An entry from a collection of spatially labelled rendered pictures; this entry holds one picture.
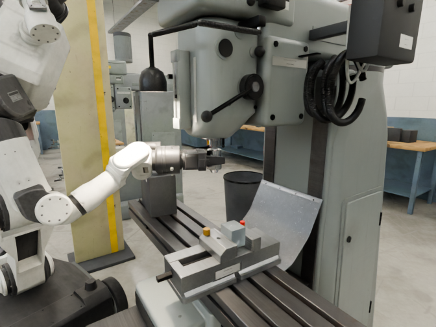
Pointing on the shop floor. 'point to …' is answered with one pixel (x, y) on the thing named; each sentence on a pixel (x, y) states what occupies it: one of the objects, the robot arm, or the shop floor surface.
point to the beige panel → (89, 135)
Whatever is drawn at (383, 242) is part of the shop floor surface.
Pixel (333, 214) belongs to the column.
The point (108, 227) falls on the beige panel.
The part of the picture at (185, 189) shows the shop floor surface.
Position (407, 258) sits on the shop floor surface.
